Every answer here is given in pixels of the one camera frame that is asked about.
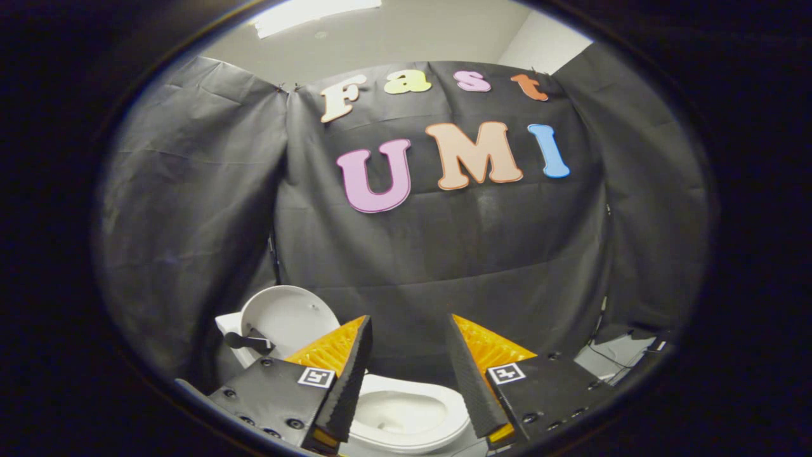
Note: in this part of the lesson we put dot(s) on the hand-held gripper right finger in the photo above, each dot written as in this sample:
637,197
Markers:
472,387

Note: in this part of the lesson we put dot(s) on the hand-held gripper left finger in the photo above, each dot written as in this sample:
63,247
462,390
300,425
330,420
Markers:
346,387

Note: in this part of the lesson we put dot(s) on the white toilet bowl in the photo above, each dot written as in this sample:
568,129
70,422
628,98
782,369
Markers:
399,412

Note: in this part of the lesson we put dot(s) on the black backdrop cloth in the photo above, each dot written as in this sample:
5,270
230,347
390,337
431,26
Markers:
444,254

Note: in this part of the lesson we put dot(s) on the thin black stand pole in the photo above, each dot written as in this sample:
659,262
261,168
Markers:
602,317

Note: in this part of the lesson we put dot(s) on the black box with white label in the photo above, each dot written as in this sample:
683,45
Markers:
653,352

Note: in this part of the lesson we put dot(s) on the ceiling light panel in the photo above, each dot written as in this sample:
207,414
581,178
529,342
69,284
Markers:
304,13

